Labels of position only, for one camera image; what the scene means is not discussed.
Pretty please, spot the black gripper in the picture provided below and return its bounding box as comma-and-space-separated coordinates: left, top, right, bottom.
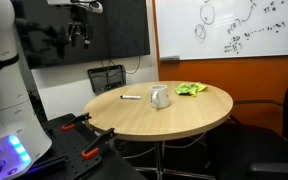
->
66, 4, 92, 50

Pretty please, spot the white marker with black cap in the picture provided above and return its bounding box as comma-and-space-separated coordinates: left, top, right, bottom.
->
119, 94, 142, 101

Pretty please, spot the white ceramic mug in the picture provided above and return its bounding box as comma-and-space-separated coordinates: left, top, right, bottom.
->
150, 84, 171, 110

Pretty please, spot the black clamp with orange tips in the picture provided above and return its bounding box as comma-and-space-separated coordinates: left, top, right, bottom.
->
81, 127, 116, 160
61, 112, 92, 132

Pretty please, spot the grey whiteboard eraser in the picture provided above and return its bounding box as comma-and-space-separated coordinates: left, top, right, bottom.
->
158, 55, 181, 62

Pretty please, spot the round wooden table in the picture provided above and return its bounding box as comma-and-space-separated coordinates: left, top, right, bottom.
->
83, 80, 234, 180

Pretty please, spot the yellow-green crumpled cloth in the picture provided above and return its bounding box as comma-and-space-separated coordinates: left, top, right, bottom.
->
174, 82, 209, 98

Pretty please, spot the whiteboard with writing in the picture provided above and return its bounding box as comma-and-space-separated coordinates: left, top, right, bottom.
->
153, 0, 288, 62

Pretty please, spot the black office chair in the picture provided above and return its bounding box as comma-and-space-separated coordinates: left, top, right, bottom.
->
204, 62, 288, 180

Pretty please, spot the black mesh wall box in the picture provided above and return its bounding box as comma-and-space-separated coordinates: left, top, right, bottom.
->
87, 64, 128, 94

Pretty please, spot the black wall cable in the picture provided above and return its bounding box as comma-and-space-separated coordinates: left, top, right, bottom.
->
99, 55, 142, 88

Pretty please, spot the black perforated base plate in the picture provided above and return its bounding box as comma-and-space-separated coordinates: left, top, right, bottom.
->
15, 113, 148, 180

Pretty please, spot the white cable under table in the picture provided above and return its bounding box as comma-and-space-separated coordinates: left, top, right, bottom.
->
121, 131, 208, 161

